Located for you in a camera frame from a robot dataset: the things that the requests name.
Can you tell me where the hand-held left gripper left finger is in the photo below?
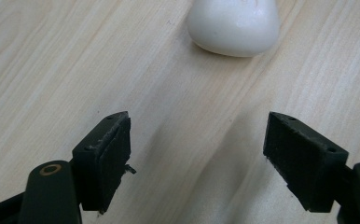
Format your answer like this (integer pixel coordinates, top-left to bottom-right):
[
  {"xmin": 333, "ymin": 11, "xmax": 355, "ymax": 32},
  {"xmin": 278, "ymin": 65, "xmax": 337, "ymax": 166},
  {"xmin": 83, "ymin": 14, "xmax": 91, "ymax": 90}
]
[{"xmin": 71, "ymin": 110, "xmax": 137, "ymax": 215}]

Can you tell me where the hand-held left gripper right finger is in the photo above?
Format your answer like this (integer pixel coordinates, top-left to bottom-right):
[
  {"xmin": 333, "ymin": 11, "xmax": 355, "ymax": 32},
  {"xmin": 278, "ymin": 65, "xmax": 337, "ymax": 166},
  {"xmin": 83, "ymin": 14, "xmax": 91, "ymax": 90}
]
[{"xmin": 262, "ymin": 111, "xmax": 350, "ymax": 214}]

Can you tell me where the white glossy ceramic vase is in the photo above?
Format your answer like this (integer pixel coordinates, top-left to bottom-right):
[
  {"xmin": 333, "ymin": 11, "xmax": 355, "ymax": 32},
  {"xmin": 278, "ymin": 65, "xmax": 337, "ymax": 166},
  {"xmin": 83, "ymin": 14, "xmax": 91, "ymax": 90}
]
[{"xmin": 186, "ymin": 0, "xmax": 281, "ymax": 58}]

